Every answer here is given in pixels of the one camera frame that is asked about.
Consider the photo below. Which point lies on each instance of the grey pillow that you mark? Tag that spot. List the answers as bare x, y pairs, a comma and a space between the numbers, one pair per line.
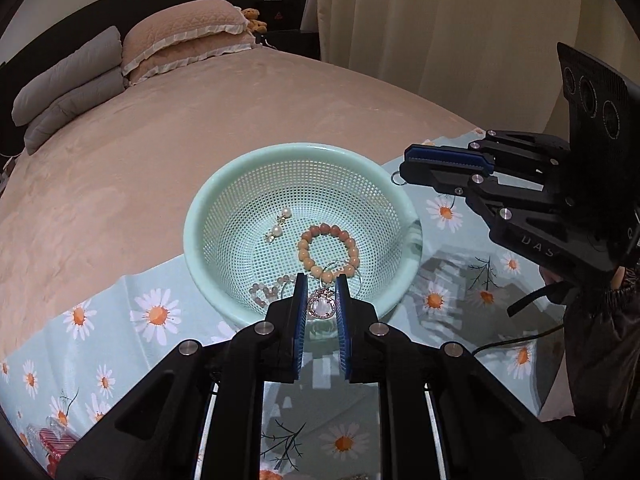
65, 75
75, 110

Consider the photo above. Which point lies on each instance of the daisy printed blue cloth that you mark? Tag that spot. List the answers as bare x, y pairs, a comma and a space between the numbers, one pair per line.
125, 350

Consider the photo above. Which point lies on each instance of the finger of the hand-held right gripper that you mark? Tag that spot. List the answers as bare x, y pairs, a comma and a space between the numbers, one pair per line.
440, 156
425, 175

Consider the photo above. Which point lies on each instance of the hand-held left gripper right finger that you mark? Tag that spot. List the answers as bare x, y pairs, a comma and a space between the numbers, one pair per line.
342, 330

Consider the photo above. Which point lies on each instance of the clear box of red beads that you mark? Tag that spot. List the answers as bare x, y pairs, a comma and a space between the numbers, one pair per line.
50, 442

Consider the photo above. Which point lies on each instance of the brown teddy bear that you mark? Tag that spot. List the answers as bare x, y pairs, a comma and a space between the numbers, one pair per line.
254, 19

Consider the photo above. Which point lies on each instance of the person's right hand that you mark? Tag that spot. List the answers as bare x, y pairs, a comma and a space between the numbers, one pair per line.
552, 280

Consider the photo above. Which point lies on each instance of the person's black clothing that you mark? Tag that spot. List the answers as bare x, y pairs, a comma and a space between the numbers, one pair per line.
575, 445

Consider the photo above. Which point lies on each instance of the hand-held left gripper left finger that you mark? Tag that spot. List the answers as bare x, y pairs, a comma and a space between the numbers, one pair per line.
301, 330

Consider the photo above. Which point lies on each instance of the black headboard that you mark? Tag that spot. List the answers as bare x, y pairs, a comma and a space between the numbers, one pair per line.
150, 0

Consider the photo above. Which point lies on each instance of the teal dish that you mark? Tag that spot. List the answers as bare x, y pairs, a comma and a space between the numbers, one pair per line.
417, 240

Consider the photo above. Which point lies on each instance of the black nightstand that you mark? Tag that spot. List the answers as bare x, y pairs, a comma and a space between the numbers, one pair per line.
300, 42

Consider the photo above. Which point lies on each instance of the cream curtain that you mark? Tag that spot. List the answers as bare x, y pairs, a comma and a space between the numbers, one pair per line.
450, 35

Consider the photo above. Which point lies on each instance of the pearl drop earring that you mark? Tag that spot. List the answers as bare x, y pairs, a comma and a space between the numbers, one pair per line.
285, 212

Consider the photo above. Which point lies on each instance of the teal mesh basket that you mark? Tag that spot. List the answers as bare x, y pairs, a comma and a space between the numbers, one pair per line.
240, 200

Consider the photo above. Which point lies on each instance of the beige frilled pillow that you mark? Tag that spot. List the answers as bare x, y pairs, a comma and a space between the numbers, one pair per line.
200, 57
180, 30

